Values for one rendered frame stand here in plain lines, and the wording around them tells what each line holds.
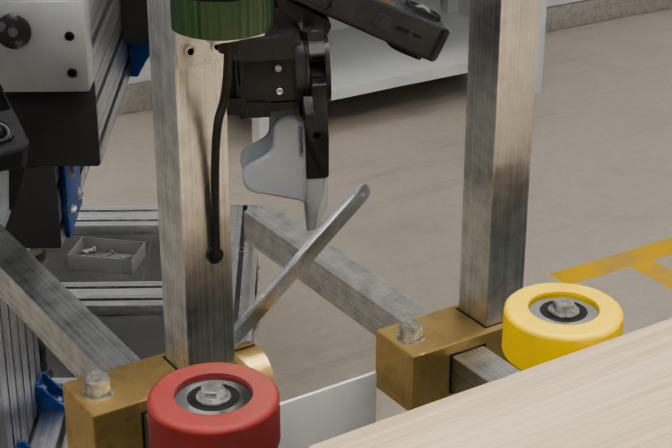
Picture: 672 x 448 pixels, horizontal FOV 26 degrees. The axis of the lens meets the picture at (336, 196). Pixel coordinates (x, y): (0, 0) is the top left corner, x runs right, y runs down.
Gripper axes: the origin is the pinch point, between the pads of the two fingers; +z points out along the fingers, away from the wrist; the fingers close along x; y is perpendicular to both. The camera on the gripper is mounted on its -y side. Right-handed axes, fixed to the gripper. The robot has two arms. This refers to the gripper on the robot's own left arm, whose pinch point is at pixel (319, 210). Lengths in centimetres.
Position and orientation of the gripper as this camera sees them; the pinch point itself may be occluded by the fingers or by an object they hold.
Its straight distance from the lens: 104.1
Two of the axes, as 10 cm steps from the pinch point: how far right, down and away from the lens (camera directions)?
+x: 1.0, 3.4, -9.3
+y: -9.9, 0.7, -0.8
